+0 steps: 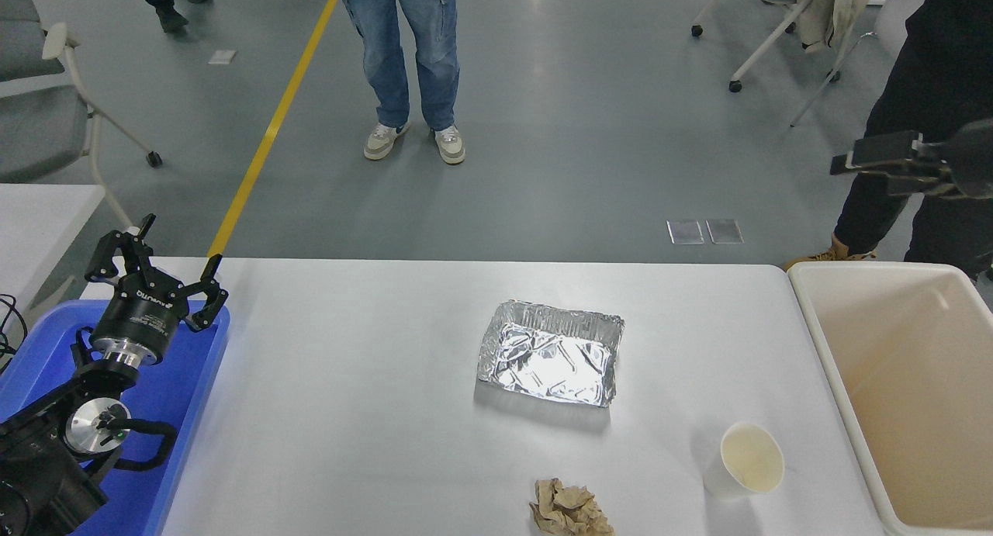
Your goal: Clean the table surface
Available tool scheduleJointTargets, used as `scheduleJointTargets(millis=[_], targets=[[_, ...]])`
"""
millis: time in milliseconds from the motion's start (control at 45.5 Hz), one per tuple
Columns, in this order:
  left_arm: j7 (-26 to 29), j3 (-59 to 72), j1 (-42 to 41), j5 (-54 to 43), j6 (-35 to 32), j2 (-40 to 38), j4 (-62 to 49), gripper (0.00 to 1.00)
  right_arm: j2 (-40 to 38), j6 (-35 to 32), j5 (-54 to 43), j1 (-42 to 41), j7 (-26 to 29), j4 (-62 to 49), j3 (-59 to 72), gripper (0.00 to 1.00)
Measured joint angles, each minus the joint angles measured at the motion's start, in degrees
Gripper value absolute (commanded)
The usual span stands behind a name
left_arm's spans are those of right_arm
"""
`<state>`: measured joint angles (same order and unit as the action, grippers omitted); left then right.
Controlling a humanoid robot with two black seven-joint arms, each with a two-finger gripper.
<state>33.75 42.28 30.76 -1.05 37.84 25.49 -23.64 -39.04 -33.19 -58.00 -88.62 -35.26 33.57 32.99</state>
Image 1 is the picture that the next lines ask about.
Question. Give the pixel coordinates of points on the white shell chair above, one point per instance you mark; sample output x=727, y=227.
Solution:
x=892, y=8

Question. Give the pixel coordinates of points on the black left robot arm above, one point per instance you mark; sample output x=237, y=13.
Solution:
x=39, y=474

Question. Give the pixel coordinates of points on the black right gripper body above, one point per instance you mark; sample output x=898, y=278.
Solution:
x=976, y=160

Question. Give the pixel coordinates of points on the person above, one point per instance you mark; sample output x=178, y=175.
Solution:
x=167, y=8
x=946, y=70
x=396, y=47

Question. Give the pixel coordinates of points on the blue plastic tray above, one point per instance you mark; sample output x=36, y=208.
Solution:
x=182, y=412

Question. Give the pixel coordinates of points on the crumpled tan paper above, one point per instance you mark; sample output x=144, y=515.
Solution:
x=570, y=509

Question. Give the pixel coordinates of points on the white wheeled chair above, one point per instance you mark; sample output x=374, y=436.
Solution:
x=768, y=43

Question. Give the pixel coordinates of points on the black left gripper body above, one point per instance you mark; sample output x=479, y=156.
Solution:
x=143, y=319

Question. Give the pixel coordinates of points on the silver foil tray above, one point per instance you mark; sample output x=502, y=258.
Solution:
x=549, y=357

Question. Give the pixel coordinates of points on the yellow floor tape line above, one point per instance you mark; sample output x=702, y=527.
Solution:
x=268, y=140

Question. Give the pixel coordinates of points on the white paper cup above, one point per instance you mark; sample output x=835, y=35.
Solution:
x=751, y=458

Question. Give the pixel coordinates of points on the silver floor plate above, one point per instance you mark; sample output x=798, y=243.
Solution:
x=685, y=233
x=724, y=231

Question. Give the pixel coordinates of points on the beige coat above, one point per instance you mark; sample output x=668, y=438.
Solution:
x=830, y=8

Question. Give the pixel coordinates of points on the grey office chair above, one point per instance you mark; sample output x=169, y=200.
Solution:
x=39, y=133

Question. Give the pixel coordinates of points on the large pale plastic bin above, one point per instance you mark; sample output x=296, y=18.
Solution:
x=915, y=350

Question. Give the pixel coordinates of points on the white side table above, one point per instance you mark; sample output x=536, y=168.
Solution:
x=39, y=226

